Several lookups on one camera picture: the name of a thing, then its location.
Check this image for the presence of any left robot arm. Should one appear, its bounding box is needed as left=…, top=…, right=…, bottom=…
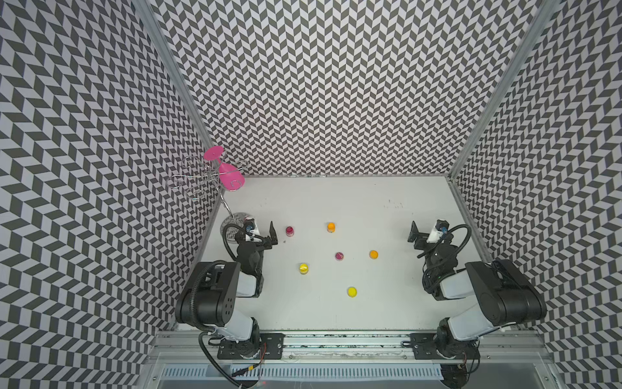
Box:
left=175, top=219, right=284, bottom=360

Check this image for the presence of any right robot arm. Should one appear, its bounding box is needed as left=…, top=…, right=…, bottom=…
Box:
left=403, top=220, right=547, bottom=361

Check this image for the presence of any pink plastic wine glass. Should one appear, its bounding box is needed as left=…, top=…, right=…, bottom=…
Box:
left=203, top=146, right=246, bottom=191

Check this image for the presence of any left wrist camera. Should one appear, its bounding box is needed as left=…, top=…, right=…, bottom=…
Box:
left=243, top=218, right=259, bottom=237

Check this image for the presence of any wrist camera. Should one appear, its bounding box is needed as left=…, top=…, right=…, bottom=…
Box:
left=243, top=218, right=259, bottom=237
left=426, top=220, right=450, bottom=244

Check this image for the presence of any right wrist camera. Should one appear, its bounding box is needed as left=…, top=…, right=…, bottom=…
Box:
left=426, top=220, right=450, bottom=244

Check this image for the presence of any chrome wire glass rack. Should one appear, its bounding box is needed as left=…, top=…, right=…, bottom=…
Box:
left=167, top=159, right=250, bottom=243

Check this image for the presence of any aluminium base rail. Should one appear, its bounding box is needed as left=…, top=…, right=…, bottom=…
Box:
left=145, top=330, right=555, bottom=366

